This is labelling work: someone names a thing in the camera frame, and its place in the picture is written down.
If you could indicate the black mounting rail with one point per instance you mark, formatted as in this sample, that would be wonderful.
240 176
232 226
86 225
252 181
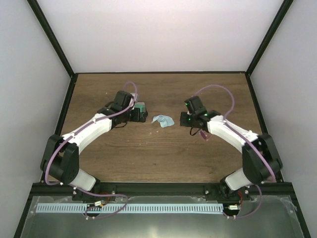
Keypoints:
211 191

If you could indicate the light blue slotted cable duct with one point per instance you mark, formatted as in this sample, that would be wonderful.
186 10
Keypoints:
131 208

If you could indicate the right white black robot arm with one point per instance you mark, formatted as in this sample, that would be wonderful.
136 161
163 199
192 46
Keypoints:
261 161

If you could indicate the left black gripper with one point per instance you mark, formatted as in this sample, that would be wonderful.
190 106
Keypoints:
136 118

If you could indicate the pink sunglasses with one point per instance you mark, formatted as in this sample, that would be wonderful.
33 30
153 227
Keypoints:
204 135

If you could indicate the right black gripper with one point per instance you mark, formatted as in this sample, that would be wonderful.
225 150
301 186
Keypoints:
183 120

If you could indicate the grey green glasses case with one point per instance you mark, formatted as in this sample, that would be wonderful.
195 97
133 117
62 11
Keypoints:
140 109

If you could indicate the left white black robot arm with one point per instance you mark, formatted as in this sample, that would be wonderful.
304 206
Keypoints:
61 155

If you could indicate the light blue cleaning cloth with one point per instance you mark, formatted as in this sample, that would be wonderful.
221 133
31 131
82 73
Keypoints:
164 121

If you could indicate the metal front plate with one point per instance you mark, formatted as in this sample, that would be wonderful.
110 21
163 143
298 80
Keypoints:
260 217

